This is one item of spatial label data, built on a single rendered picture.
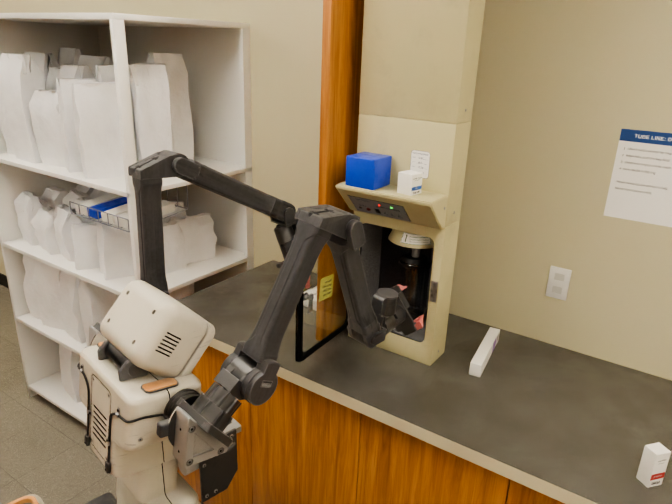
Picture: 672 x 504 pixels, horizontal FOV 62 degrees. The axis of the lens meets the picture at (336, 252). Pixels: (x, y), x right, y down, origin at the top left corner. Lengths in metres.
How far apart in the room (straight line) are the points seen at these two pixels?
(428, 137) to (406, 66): 0.21
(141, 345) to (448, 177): 0.94
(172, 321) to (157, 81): 1.39
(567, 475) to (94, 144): 2.00
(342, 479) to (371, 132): 1.10
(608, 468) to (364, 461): 0.68
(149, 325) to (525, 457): 0.98
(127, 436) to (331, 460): 0.85
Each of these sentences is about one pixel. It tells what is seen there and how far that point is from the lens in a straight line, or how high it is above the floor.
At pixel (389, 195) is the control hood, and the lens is 1.60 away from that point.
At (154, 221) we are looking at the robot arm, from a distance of 1.45.
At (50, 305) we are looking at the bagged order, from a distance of 3.15.
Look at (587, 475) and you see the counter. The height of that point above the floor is 0.94.
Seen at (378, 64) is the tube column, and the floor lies 1.86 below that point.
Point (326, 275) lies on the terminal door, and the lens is 1.72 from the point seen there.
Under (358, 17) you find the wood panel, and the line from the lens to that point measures 1.82.
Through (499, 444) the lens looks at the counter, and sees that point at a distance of 1.59.
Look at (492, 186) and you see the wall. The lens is 2.05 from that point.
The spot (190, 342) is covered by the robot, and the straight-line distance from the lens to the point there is 1.24.
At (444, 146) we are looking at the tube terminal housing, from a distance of 1.63.
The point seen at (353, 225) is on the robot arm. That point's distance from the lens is 1.17.
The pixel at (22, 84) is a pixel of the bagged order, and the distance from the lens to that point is 2.80.
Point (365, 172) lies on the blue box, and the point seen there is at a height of 1.56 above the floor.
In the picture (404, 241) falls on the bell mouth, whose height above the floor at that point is 1.33.
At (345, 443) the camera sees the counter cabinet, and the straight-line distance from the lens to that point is 1.83.
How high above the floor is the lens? 1.90
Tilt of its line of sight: 20 degrees down
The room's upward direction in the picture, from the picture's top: 2 degrees clockwise
